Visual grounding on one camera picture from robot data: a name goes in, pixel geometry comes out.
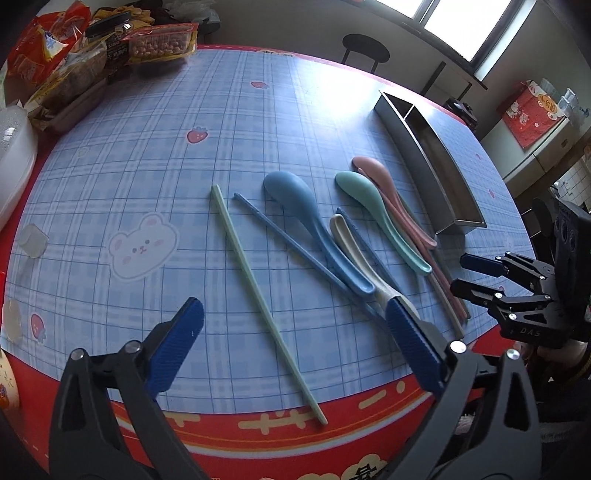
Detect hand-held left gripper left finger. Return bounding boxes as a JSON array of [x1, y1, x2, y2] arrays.
[[48, 296, 206, 480]]

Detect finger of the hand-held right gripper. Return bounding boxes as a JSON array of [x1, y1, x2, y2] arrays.
[[449, 278, 572, 350], [460, 251, 556, 292]]

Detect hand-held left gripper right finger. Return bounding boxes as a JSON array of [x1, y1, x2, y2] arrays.
[[385, 298, 543, 480]]

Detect blue chopstick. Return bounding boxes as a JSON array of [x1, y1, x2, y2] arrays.
[[233, 192, 387, 322], [335, 207, 403, 291]]

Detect beige spoon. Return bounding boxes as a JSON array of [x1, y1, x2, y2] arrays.
[[329, 213, 421, 324]]

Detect metal utensil tray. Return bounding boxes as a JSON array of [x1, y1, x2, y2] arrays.
[[373, 90, 488, 236]]

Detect green spoon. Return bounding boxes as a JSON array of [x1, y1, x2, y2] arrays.
[[334, 170, 434, 277]]

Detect pink spoon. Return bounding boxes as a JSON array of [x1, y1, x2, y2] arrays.
[[351, 155, 439, 249]]

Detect blue spoon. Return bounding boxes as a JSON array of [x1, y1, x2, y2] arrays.
[[262, 171, 378, 296]]

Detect person's right forearm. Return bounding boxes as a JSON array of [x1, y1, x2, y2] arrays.
[[529, 342, 591, 416]]

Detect black round chair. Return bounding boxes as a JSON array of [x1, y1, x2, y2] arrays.
[[530, 197, 555, 259]]

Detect white cabinet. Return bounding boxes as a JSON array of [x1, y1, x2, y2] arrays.
[[480, 115, 591, 186]]

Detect small black object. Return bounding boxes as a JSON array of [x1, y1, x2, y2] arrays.
[[445, 99, 479, 136]]

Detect clear plastic cups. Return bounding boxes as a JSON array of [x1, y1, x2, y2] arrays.
[[558, 87, 591, 126]]

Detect blue plaid tablecloth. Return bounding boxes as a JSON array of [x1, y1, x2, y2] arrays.
[[0, 44, 546, 480]]

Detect clear plastic piece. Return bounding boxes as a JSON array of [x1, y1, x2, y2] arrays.
[[0, 300, 24, 345]]

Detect small clear plastic cup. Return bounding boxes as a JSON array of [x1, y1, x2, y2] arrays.
[[18, 224, 49, 260]]

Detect white cup with orange print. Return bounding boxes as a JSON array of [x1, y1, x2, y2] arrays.
[[0, 348, 22, 412]]

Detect white plastic container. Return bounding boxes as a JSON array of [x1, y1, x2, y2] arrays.
[[0, 106, 38, 232]]

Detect window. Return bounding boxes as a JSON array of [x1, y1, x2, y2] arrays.
[[373, 0, 514, 64]]

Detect grey plastic tray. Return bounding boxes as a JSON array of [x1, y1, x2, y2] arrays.
[[36, 78, 110, 136]]

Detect black round stool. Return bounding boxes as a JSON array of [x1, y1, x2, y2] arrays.
[[341, 33, 393, 75]]

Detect clear peanut pack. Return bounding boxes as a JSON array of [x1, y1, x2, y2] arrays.
[[126, 23, 199, 66]]

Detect black label snack pack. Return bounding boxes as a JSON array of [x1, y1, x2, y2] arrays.
[[85, 13, 135, 71]]

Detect red orange snack bag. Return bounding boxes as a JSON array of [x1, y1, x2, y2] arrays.
[[8, 0, 92, 87]]

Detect yellow snack bag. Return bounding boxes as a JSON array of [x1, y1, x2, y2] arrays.
[[91, 4, 158, 27]]

